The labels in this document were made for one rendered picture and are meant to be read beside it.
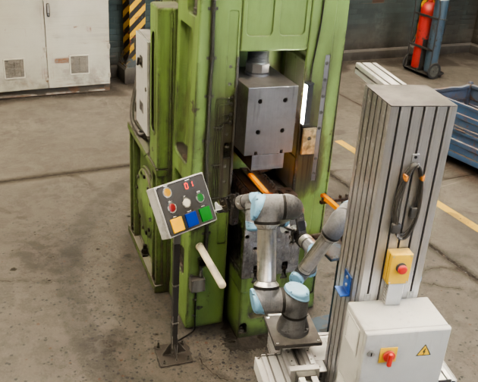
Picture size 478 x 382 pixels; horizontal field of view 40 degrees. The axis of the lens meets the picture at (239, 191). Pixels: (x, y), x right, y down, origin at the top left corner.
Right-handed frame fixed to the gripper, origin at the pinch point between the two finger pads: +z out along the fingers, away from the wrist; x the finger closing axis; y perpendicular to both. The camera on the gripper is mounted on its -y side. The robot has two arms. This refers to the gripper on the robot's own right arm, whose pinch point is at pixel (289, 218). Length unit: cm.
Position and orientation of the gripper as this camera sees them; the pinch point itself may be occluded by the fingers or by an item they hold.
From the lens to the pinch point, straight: 368.0
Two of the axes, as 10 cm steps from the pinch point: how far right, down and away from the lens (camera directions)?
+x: 9.4, -0.9, 3.3
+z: -3.4, -4.3, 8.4
